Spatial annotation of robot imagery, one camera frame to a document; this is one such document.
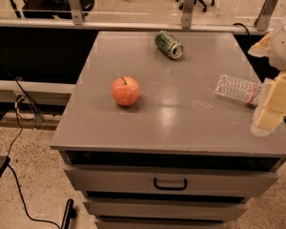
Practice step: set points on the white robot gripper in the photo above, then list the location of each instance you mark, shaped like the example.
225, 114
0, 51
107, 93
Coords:
285, 48

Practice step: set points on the red apple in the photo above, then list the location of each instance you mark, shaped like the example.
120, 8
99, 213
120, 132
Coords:
125, 91

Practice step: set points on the clear plastic water bottle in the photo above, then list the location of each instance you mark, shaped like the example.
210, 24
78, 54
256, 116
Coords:
238, 89

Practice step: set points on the green soda can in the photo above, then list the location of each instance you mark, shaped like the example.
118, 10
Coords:
169, 45

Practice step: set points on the grey drawer cabinet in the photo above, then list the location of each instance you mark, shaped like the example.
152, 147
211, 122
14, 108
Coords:
177, 122

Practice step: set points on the grey top drawer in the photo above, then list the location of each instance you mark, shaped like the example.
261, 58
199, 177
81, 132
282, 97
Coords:
123, 179

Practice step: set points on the grey drawer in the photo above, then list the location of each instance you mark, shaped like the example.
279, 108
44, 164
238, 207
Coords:
123, 179
163, 209

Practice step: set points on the black stand bottom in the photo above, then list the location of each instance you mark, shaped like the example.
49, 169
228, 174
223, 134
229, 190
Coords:
69, 213

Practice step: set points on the black chair with person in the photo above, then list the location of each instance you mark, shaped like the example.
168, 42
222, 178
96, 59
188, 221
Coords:
48, 9

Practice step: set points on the black drawer handle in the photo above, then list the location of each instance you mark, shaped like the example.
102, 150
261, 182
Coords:
170, 186

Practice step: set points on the metal glass rail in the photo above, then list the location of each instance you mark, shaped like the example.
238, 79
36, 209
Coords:
149, 15

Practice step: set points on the white wall power outlet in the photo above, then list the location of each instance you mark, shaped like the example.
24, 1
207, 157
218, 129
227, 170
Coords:
22, 98

